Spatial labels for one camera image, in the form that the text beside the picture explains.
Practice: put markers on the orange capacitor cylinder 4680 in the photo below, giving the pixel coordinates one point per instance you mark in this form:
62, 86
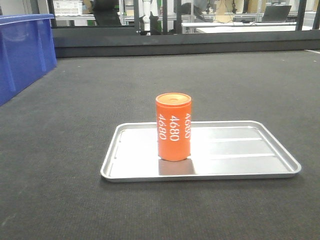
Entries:
174, 118

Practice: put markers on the silver metal tray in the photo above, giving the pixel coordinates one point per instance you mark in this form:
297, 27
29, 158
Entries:
220, 150

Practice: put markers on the white background table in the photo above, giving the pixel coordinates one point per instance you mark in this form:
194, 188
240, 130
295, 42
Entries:
237, 27

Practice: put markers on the white storage crate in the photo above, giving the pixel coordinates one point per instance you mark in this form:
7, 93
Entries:
68, 7

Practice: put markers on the blue plastic bin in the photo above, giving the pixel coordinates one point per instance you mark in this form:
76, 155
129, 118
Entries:
27, 52

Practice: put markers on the grey laptop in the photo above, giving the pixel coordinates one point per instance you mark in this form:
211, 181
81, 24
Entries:
276, 14

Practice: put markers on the black conveyor side frame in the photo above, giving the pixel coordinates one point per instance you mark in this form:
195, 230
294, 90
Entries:
72, 42

